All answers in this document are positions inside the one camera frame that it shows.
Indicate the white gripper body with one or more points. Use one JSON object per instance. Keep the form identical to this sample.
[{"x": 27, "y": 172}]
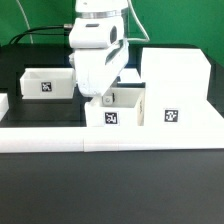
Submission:
[{"x": 96, "y": 69}]

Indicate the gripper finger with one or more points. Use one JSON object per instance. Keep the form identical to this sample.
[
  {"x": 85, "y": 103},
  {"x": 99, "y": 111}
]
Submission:
[{"x": 107, "y": 100}]

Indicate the white front drawer tray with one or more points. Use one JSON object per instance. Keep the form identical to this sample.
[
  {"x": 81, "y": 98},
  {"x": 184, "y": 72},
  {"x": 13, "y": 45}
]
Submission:
[{"x": 127, "y": 110}]

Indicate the white drawer tray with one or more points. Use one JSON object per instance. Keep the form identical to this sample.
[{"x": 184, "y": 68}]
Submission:
[
  {"x": 127, "y": 110},
  {"x": 48, "y": 83}
]

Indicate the white drawer cabinet box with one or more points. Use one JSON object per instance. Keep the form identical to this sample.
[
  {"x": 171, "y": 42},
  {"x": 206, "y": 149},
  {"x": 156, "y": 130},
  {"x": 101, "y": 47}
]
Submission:
[{"x": 176, "y": 86}]

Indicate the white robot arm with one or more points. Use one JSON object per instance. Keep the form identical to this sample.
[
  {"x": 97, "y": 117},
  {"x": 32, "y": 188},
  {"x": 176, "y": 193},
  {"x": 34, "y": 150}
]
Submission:
[{"x": 100, "y": 40}]

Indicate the white rear drawer tray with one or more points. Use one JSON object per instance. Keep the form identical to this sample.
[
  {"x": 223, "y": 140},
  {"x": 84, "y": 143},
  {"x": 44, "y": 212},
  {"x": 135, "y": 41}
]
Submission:
[{"x": 48, "y": 83}]

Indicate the marker tag sheet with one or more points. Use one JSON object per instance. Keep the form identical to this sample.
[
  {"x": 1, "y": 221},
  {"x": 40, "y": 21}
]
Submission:
[{"x": 129, "y": 76}]

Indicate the white U-shaped fence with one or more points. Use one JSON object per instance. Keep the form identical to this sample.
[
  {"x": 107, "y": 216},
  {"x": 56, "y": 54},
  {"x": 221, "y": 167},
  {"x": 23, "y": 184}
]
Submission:
[{"x": 205, "y": 130}]

